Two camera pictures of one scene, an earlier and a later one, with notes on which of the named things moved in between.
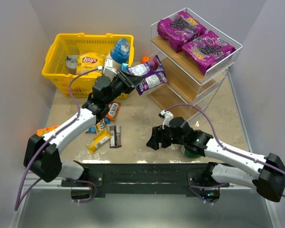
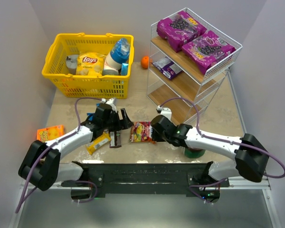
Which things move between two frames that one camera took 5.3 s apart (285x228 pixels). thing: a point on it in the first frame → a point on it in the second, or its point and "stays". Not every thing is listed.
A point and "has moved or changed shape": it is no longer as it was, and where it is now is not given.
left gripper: x=125 y=79 → x=117 y=121
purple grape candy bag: x=179 y=30 stays
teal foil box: x=124 y=67 stays
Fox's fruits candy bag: x=113 y=107 has moved or changed shape
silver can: x=71 y=61 stays
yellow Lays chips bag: x=86 y=61 stays
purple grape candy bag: x=205 y=50 stays
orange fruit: x=145 y=59 stays
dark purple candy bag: x=153 y=73 → x=167 y=67
